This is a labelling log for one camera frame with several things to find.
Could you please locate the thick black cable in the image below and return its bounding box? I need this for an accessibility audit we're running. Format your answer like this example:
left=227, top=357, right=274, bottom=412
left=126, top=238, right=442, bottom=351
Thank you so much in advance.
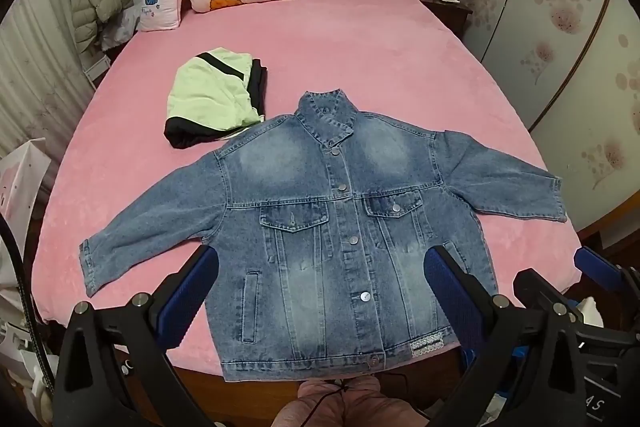
left=0, top=212, right=56, bottom=395

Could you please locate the grey patterned cloth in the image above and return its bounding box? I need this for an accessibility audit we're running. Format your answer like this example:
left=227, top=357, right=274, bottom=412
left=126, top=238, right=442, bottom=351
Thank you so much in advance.
left=99, top=4, right=142, bottom=54

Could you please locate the green and black folded garment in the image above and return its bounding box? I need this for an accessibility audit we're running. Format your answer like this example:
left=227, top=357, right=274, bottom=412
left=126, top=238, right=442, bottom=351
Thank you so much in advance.
left=164, top=48, right=269, bottom=151

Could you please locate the blue denim jacket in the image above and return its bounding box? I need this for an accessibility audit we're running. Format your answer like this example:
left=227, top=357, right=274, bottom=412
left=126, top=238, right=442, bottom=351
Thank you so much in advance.
left=78, top=90, right=568, bottom=383

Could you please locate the white pleated curtain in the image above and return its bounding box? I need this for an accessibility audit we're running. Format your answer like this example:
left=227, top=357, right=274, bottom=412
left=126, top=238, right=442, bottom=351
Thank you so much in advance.
left=0, top=0, right=97, bottom=160

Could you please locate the wooden nightstand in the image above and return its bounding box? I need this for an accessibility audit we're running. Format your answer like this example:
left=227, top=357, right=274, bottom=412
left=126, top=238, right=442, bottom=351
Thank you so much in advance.
left=406, top=0, right=474, bottom=44

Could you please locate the floral wardrobe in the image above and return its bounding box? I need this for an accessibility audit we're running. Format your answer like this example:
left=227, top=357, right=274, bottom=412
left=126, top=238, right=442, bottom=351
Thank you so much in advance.
left=449, top=0, right=640, bottom=235

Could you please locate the white cardboard box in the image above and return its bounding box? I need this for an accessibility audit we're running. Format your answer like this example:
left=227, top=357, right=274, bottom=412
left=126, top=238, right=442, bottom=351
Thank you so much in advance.
left=0, top=138, right=52, bottom=248

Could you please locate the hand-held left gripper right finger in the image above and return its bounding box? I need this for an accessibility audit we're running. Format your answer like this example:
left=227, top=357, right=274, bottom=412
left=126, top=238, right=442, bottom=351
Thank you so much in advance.
left=423, top=245, right=587, bottom=427

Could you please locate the thin black cable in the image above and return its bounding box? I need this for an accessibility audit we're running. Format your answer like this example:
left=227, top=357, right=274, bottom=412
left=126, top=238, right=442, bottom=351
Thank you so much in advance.
left=300, top=377, right=352, bottom=427

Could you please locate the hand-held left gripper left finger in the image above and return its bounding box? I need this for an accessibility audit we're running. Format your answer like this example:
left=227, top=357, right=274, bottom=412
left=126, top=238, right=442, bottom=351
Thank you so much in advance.
left=52, top=246, right=221, bottom=427

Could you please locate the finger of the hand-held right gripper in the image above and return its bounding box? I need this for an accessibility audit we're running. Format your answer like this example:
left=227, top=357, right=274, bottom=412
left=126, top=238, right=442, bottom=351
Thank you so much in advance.
left=574, top=246, right=640, bottom=304
left=513, top=268, right=569, bottom=313

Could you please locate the person's pink padded clothing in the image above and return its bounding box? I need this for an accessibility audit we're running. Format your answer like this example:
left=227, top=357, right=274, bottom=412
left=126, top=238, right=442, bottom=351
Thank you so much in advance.
left=272, top=376, right=432, bottom=427

